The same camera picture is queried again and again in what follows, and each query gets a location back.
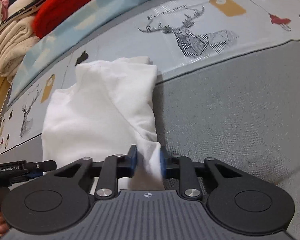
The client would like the white t-shirt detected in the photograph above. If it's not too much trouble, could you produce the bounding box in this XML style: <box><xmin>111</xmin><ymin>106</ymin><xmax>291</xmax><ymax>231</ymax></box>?
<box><xmin>41</xmin><ymin>56</ymin><xmax>164</xmax><ymax>190</ymax></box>

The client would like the grey patterned bed sheet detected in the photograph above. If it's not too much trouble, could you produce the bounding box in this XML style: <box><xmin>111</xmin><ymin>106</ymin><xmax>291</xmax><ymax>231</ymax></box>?
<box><xmin>0</xmin><ymin>0</ymin><xmax>300</xmax><ymax>240</ymax></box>

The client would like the cream folded blanket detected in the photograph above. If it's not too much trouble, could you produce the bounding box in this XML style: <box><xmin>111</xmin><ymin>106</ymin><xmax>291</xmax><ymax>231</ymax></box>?
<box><xmin>0</xmin><ymin>16</ymin><xmax>39</xmax><ymax>82</ymax></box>

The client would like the light blue patterned quilt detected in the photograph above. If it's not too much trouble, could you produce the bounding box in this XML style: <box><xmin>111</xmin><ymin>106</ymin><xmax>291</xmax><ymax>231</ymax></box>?
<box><xmin>8</xmin><ymin>0</ymin><xmax>150</xmax><ymax>105</ymax></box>

